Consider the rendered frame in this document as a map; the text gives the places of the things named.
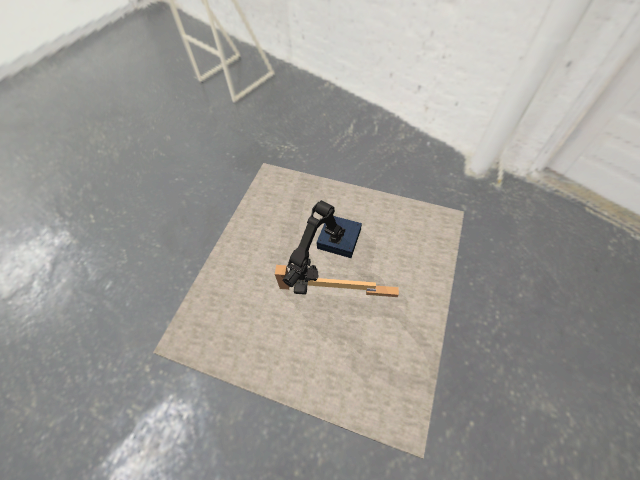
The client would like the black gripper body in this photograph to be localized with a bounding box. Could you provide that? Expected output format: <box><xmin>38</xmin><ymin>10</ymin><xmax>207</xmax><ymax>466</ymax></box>
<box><xmin>294</xmin><ymin>259</ymin><xmax>311</xmax><ymax>295</ymax></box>

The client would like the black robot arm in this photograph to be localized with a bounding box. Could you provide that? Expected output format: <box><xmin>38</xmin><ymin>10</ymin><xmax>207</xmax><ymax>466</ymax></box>
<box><xmin>283</xmin><ymin>200</ymin><xmax>346</xmax><ymax>287</ymax></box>

